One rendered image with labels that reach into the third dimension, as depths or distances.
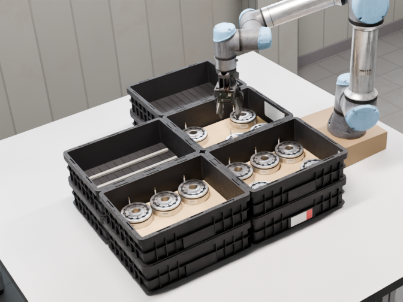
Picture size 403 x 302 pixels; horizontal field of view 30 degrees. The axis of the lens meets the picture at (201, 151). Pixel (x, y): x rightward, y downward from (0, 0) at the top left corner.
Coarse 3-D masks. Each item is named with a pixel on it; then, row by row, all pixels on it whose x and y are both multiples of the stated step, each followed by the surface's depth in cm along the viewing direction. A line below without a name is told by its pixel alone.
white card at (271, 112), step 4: (264, 104) 288; (268, 104) 286; (264, 108) 289; (268, 108) 287; (272, 108) 284; (264, 112) 290; (268, 112) 288; (272, 112) 285; (276, 112) 282; (280, 112) 280; (268, 116) 289; (272, 116) 286; (276, 116) 283; (280, 116) 281
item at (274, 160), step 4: (260, 152) 268; (264, 152) 268; (268, 152) 268; (252, 156) 266; (256, 156) 266; (272, 156) 265; (276, 156) 265; (252, 160) 264; (256, 160) 264; (272, 160) 263; (276, 160) 264; (252, 164) 262; (256, 164) 262; (260, 164) 262; (264, 164) 261; (268, 164) 262; (272, 164) 261; (276, 164) 262
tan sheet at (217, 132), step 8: (224, 120) 294; (208, 128) 290; (216, 128) 290; (224, 128) 289; (232, 128) 289; (248, 128) 288; (208, 136) 285; (216, 136) 285; (224, 136) 285; (208, 144) 280
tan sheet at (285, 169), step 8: (272, 152) 273; (304, 152) 272; (280, 168) 264; (288, 168) 264; (296, 168) 264; (256, 176) 261; (264, 176) 261; (272, 176) 261; (280, 176) 260; (248, 184) 258
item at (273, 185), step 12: (288, 120) 272; (300, 120) 271; (252, 132) 266; (228, 144) 261; (336, 144) 257; (336, 156) 250; (312, 168) 246; (240, 180) 243; (276, 180) 241; (288, 180) 243; (252, 192) 237; (264, 192) 239
